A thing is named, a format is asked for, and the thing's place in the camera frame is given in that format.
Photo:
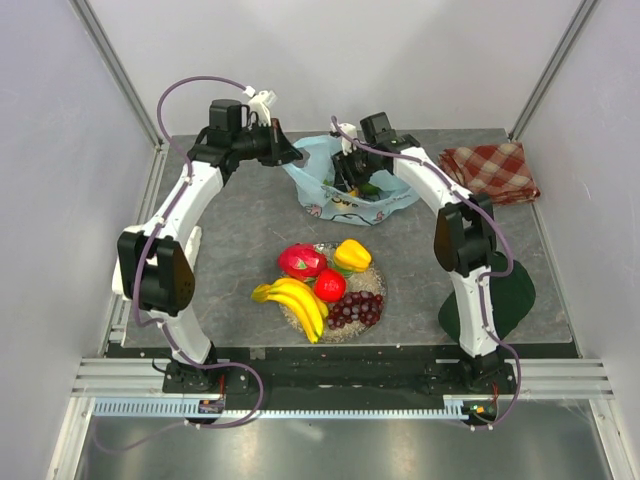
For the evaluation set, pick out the dark green baseball cap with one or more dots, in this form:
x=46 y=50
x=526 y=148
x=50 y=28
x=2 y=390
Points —
x=510 y=298

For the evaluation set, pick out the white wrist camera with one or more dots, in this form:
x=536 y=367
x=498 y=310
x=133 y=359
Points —
x=260 y=103
x=347 y=133

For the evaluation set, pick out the light blue plastic bag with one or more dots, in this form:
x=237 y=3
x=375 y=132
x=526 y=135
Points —
x=313 y=177

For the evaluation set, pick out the red fake tomato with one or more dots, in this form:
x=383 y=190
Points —
x=330 y=286

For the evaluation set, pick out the dark purple fake grapes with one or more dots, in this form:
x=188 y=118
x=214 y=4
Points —
x=363 y=307

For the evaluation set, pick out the red fake dragon fruit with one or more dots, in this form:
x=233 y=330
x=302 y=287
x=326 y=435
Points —
x=302 y=262

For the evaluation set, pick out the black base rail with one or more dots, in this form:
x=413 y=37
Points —
x=336 y=377

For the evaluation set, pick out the red checkered cloth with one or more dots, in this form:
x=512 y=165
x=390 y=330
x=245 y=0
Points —
x=498 y=170

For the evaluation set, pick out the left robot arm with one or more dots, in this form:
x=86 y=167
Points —
x=155 y=265

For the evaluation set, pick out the yellow fake banana bunch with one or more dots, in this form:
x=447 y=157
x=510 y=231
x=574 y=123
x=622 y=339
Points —
x=299 y=298

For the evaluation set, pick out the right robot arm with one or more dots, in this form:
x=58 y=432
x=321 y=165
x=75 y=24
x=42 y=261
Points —
x=466 y=233

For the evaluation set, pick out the yellow fake bell pepper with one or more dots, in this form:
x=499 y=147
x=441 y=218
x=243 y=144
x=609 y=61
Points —
x=352 y=256

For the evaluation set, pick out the speckled round plate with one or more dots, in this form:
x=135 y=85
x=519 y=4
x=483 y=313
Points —
x=372 y=279

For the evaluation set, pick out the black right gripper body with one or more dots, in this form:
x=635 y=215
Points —
x=358 y=164

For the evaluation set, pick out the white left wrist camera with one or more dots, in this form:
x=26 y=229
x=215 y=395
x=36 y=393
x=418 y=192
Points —
x=260 y=103

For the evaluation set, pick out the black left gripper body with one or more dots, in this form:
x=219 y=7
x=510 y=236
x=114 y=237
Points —
x=273 y=144

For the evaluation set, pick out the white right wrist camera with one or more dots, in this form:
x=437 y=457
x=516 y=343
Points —
x=347 y=133

